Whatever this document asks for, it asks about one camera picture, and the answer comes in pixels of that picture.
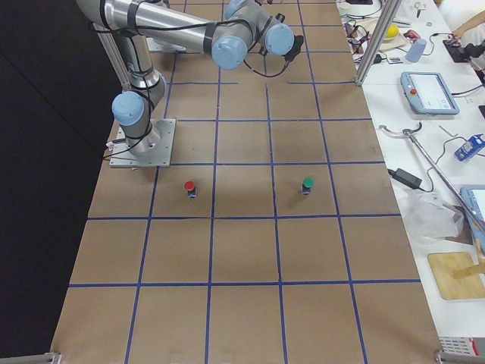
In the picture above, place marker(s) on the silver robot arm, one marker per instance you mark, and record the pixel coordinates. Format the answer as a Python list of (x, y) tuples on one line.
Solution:
[(130, 31)]

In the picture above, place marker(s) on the red push button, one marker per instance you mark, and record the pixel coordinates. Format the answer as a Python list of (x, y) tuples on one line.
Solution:
[(190, 188)]

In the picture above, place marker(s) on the green push button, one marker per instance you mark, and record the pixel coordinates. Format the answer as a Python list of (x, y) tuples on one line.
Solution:
[(307, 185)]

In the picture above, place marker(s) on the black power adapter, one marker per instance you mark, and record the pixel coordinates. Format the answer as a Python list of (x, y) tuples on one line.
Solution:
[(406, 178)]

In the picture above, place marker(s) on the metal grabber stick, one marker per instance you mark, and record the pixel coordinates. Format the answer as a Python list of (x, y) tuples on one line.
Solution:
[(408, 133)]

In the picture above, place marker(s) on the clear plastic bag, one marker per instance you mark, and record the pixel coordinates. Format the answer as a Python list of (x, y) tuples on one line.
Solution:
[(428, 217)]

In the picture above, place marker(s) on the blue teach pendant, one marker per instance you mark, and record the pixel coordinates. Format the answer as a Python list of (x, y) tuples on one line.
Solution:
[(473, 195), (428, 94)]

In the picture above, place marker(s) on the yellow lemon toy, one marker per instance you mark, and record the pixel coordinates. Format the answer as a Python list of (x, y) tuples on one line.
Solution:
[(392, 32)]

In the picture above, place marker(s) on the blue plastic cup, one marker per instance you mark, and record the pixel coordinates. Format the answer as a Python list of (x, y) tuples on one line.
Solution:
[(414, 54)]

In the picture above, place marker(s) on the wooden cutting board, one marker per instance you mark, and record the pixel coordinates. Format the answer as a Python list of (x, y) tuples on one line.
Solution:
[(456, 276)]

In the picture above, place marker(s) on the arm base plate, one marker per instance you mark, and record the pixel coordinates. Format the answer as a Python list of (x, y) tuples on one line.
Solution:
[(154, 150), (159, 46)]

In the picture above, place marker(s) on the aluminium frame post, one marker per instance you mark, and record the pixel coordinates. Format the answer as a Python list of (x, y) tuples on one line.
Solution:
[(383, 23)]

